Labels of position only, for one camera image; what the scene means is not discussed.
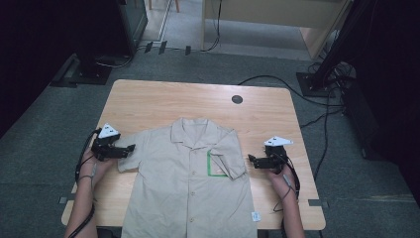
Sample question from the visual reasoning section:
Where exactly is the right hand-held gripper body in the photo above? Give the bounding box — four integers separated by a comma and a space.
262, 135, 294, 174

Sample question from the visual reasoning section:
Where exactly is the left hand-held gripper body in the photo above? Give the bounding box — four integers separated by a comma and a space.
90, 122, 124, 163

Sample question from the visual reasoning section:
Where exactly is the beige short-sleeved shirt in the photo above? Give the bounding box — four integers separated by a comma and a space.
117, 117, 263, 238

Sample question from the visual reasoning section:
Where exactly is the person's left hand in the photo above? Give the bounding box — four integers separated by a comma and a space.
78, 148, 115, 182

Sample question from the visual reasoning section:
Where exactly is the person's right hand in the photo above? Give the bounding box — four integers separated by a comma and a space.
266, 163, 297, 198

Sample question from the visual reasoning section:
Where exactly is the black floor stand with base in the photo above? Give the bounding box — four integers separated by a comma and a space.
50, 53, 113, 89

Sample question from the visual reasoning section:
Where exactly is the dark box on floor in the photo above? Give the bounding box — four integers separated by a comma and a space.
343, 80, 380, 161

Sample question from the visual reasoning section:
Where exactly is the slanted black metal stand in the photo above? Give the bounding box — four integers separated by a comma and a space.
295, 0, 377, 98

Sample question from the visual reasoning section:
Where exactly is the dark glass cabinet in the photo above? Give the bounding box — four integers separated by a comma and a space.
117, 0, 149, 57

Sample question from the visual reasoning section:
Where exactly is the beige wooden desk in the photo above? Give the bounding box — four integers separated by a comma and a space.
201, 0, 353, 60

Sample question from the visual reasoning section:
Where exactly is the left hand-held gripper cable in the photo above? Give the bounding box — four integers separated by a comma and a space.
67, 128, 102, 238

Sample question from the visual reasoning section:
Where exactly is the hand-held gripper cable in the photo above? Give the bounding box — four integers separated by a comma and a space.
271, 154, 301, 213
67, 128, 102, 238

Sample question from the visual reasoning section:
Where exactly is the right hand-held gripper cable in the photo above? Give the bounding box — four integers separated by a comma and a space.
271, 154, 301, 213

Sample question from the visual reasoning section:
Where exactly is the thin black floor cable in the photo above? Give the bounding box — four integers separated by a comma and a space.
312, 88, 332, 181

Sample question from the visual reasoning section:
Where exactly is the short black floor cable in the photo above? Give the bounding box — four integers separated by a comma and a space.
300, 109, 344, 130

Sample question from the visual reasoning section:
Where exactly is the long black floor cable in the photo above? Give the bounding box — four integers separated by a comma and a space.
237, 74, 345, 108

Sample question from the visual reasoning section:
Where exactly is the cable by floor stand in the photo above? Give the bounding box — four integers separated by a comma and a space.
95, 46, 147, 69

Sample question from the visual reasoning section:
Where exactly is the tangle of black cables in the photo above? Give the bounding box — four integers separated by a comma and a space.
308, 60, 357, 94

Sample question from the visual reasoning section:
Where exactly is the hanging black cable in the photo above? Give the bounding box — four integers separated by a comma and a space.
201, 0, 223, 53

